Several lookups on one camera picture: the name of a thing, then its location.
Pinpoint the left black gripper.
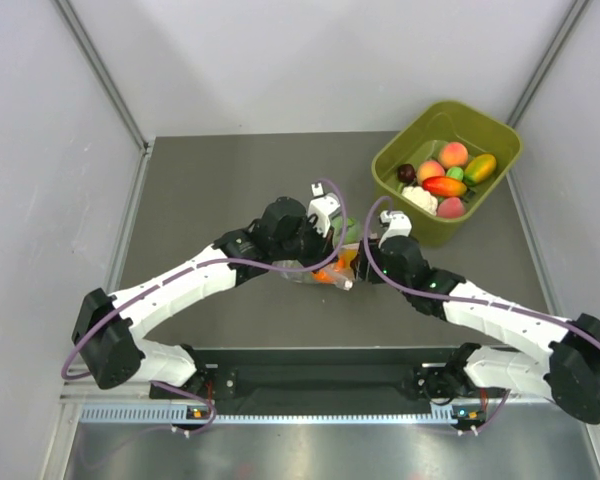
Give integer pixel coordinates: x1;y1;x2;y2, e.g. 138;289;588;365
272;214;337;274

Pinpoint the green fake watermelon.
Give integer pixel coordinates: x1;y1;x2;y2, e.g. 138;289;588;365
331;216;364;247

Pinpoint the orange fake fruit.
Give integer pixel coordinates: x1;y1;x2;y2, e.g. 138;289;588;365
312;266;353;290

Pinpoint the clear zip top bag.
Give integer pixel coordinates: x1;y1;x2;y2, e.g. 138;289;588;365
272;214;369;291

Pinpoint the yellow fake orange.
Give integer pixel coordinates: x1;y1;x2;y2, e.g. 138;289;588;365
337;248;358;269

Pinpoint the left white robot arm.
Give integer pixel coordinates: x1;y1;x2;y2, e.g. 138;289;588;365
72;193;342;397

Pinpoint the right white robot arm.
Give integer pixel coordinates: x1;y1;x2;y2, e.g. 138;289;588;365
358;235;600;425

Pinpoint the white fake cauliflower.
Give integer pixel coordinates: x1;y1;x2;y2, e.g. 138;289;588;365
401;186;438;216

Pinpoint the pink fake peach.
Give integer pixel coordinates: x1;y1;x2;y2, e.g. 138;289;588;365
436;197;466;219

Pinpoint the dark red fake plum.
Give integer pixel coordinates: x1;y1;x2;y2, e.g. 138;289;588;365
396;163;416;184

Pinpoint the red orange fake mango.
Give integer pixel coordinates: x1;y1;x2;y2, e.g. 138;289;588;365
422;176;468;198

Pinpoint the lower fake peach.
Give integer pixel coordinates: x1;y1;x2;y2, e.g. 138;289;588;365
416;159;446;185

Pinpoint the small green fake fruit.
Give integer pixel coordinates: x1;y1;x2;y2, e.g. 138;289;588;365
446;166;464;182

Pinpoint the upper fake peach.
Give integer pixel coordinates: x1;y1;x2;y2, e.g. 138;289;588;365
438;142;469;169

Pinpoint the yellow green fake mango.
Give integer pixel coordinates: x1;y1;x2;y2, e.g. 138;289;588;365
463;154;497;187

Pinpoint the olive green plastic bin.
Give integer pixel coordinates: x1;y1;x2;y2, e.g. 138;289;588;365
371;100;522;247

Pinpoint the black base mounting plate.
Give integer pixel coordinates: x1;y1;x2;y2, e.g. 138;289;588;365
147;344;526;416

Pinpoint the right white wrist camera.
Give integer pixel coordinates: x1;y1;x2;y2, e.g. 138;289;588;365
379;210;412;243

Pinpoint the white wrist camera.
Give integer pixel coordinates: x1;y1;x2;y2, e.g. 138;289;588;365
379;210;412;243
306;182;341;238

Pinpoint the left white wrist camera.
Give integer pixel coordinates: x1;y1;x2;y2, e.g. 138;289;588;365
306;182;341;238

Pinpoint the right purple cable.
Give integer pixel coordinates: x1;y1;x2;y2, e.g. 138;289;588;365
365;195;600;436

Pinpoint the purple cable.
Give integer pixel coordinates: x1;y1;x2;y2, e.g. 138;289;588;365
365;195;600;436
60;178;351;469

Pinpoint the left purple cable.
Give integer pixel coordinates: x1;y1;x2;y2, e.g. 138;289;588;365
60;178;351;469

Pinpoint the white toothed cable rail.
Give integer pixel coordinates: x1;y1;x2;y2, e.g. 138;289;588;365
79;403;484;425

